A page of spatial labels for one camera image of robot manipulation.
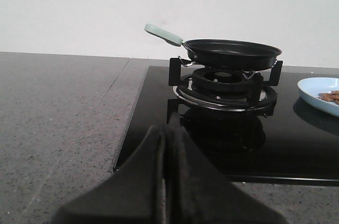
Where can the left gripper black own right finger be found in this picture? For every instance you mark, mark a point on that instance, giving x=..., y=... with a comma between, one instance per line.
x=197, y=193

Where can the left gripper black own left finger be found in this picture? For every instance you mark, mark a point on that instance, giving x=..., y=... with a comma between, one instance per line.
x=133, y=194

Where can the black frying pan green handle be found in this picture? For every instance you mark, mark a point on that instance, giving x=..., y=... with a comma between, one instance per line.
x=229, y=54

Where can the light blue plate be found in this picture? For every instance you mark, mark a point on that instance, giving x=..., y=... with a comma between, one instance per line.
x=310, y=88

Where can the pile of brown meat slices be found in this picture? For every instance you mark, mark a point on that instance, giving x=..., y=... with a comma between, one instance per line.
x=332, y=97

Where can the left black gas burner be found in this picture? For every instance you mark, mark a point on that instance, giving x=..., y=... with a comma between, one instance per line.
x=226, y=90

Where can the black glass gas cooktop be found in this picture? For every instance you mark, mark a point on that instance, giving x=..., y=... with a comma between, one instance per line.
x=291, y=142

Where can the left black pan support grate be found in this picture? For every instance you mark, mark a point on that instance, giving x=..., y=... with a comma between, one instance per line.
x=175, y=76

